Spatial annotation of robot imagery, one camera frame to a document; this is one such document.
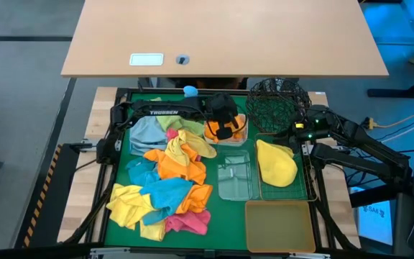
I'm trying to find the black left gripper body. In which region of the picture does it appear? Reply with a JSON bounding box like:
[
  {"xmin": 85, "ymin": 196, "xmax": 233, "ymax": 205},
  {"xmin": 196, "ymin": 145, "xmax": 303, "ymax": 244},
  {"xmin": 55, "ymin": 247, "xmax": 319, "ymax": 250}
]
[{"xmin": 205, "ymin": 91, "xmax": 240, "ymax": 127}]

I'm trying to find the turquoise microfiber towel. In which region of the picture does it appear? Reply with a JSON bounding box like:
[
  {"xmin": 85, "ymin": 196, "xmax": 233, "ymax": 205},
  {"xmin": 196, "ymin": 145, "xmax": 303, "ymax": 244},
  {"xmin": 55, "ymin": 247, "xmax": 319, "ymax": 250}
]
[
  {"xmin": 125, "ymin": 157, "xmax": 161, "ymax": 187},
  {"xmin": 139, "ymin": 177, "xmax": 195, "ymax": 227}
]

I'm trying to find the clear plastic bin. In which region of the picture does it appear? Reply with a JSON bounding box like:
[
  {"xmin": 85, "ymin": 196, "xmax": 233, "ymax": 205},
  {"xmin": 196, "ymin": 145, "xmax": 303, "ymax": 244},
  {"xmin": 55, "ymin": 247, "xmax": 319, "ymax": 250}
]
[{"xmin": 216, "ymin": 148, "xmax": 255, "ymax": 201}]

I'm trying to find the black table frame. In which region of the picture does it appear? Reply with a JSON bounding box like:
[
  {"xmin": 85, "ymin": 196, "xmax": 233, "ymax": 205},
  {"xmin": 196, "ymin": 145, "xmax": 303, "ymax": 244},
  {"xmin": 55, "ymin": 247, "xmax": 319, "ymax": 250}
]
[{"xmin": 84, "ymin": 87, "xmax": 337, "ymax": 259}]

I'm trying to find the black desk foot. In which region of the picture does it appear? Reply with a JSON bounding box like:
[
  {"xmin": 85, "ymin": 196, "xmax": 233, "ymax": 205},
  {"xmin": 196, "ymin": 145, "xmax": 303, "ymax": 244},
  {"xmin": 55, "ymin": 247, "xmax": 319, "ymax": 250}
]
[{"xmin": 367, "ymin": 70, "xmax": 414, "ymax": 99}]

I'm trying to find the tan plastic bin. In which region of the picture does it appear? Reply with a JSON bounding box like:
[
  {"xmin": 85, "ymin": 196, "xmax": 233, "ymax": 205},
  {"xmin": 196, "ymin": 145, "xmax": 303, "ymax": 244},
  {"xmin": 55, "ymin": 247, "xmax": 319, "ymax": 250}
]
[{"xmin": 244, "ymin": 199, "xmax": 317, "ymax": 254}]

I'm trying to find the green table mat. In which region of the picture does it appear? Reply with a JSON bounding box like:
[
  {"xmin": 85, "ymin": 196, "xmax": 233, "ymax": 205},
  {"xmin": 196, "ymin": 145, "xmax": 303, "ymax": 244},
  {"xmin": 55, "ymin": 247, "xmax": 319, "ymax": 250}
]
[{"xmin": 104, "ymin": 92, "xmax": 318, "ymax": 251}]

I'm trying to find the blue spray bottle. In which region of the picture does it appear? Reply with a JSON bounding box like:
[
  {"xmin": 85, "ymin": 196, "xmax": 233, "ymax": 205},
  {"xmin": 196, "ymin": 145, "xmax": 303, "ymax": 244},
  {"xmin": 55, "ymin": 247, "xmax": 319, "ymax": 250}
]
[{"xmin": 183, "ymin": 85, "xmax": 200, "ymax": 99}]

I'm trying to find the pink microfiber towel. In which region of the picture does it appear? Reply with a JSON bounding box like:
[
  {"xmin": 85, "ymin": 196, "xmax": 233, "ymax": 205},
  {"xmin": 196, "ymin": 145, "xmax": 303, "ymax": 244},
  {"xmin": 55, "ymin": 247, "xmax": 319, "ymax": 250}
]
[
  {"xmin": 165, "ymin": 128, "xmax": 180, "ymax": 143},
  {"xmin": 164, "ymin": 209, "xmax": 212, "ymax": 237}
]

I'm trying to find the white cable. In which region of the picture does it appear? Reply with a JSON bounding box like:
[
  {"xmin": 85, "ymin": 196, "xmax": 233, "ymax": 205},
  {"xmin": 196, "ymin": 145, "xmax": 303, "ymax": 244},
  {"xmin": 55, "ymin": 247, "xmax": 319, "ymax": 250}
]
[{"xmin": 379, "ymin": 113, "xmax": 414, "ymax": 144}]

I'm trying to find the white rectangular desk plate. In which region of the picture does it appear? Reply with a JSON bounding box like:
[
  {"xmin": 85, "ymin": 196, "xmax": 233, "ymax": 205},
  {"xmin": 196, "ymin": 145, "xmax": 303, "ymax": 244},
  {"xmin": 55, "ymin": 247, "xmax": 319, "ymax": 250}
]
[{"xmin": 129, "ymin": 53, "xmax": 165, "ymax": 67}]

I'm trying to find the light wooden desk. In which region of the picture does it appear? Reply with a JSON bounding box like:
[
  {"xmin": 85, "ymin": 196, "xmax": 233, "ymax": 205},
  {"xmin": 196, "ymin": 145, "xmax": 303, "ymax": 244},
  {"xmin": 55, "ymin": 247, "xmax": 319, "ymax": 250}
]
[{"xmin": 60, "ymin": 0, "xmax": 390, "ymax": 79}]

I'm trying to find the black hazard striped plate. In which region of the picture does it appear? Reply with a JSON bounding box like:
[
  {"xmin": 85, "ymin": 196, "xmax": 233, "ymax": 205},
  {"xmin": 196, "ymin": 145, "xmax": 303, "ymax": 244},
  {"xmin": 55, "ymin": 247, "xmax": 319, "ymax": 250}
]
[{"xmin": 12, "ymin": 142, "xmax": 82, "ymax": 249}]

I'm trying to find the orange microfiber towel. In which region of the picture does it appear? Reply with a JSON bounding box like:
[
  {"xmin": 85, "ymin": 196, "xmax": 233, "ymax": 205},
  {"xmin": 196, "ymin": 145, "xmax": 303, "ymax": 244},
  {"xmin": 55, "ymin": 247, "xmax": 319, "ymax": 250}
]
[
  {"xmin": 175, "ymin": 183, "xmax": 214, "ymax": 215},
  {"xmin": 143, "ymin": 143, "xmax": 208, "ymax": 186},
  {"xmin": 204, "ymin": 115, "xmax": 247, "ymax": 143}
]

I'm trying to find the yellow microfiber towel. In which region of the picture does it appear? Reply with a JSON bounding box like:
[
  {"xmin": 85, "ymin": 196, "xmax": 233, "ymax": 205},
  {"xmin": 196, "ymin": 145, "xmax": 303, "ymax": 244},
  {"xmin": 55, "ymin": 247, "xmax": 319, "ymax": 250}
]
[
  {"xmin": 256, "ymin": 139, "xmax": 299, "ymax": 188},
  {"xmin": 139, "ymin": 218, "xmax": 167, "ymax": 242},
  {"xmin": 164, "ymin": 129, "xmax": 218, "ymax": 167},
  {"xmin": 105, "ymin": 183, "xmax": 157, "ymax": 231}
]

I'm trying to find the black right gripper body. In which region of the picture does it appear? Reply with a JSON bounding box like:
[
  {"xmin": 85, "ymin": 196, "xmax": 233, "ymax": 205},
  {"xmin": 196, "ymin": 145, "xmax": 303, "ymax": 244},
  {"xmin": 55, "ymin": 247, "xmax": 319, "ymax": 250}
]
[{"xmin": 282, "ymin": 120, "xmax": 319, "ymax": 148}]

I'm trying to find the white labelled box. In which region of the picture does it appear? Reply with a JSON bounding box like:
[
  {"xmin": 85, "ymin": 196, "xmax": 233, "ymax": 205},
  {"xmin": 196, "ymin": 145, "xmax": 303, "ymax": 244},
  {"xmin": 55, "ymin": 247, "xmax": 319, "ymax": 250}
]
[{"xmin": 356, "ymin": 186, "xmax": 395, "ymax": 246}]

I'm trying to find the black round wire basket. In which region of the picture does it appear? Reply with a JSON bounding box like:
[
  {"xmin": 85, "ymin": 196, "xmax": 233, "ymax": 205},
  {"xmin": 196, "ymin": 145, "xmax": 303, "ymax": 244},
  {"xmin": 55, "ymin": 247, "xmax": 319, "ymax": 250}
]
[{"xmin": 245, "ymin": 77, "xmax": 313, "ymax": 135}]

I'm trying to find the pale mint microfiber towel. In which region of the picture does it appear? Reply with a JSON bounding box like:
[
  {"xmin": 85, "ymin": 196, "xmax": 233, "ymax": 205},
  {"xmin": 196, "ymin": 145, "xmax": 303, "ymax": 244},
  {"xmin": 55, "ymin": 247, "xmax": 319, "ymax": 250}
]
[{"xmin": 129, "ymin": 115, "xmax": 169, "ymax": 157}]

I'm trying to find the yellow plug cable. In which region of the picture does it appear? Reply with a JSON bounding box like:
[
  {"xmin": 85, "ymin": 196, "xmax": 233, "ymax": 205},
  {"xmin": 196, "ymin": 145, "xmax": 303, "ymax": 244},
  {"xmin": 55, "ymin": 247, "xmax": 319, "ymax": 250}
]
[{"xmin": 364, "ymin": 113, "xmax": 414, "ymax": 130}]

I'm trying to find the lime green microfiber towel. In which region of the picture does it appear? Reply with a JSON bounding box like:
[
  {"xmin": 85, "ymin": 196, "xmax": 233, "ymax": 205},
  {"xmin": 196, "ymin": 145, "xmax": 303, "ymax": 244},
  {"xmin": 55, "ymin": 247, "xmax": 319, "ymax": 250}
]
[
  {"xmin": 152, "ymin": 96, "xmax": 185, "ymax": 133},
  {"xmin": 180, "ymin": 119, "xmax": 206, "ymax": 137}
]

